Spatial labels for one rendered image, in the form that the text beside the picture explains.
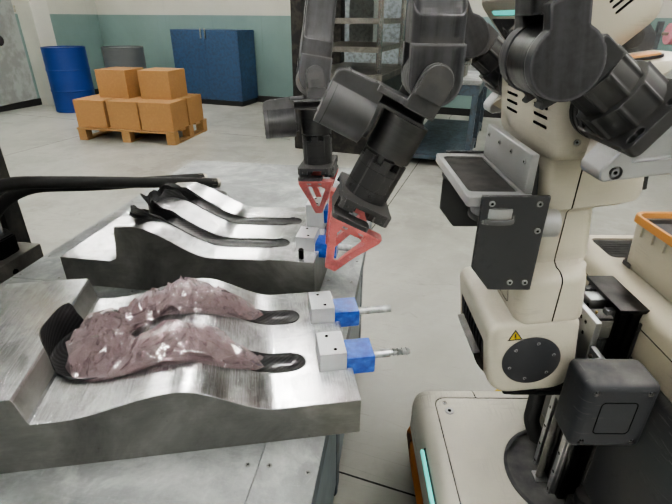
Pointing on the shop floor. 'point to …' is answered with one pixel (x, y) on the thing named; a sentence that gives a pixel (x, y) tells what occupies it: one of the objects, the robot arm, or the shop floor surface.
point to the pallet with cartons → (141, 105)
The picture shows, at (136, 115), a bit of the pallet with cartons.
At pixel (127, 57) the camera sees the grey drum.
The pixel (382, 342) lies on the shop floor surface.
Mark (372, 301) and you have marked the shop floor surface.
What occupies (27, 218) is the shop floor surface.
